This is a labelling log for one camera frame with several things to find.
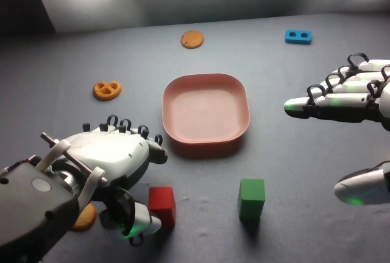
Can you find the orange toy pretzel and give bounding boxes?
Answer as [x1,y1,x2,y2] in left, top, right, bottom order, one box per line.
[93,80,122,102]

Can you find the pink plastic plate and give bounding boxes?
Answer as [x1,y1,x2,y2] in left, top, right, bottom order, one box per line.
[162,73,250,159]

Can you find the small tan round biscuit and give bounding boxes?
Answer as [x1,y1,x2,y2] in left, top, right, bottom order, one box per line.
[71,202,98,232]

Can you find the grey table cloth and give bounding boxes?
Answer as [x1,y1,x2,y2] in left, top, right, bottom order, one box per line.
[0,13,390,263]

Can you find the green cube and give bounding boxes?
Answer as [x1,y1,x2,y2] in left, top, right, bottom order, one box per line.
[237,178,266,222]

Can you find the blue two-hole flat block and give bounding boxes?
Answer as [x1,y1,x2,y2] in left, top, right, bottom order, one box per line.
[285,29,313,45]

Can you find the red cube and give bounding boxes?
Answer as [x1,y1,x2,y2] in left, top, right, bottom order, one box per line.
[148,186,177,230]

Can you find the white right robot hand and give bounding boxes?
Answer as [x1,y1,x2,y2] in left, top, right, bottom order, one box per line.
[283,52,390,206]

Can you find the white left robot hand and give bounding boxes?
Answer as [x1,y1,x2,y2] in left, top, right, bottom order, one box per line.
[57,115,169,247]

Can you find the orange round cookie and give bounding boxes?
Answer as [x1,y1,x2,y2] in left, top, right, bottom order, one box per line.
[180,30,204,50]

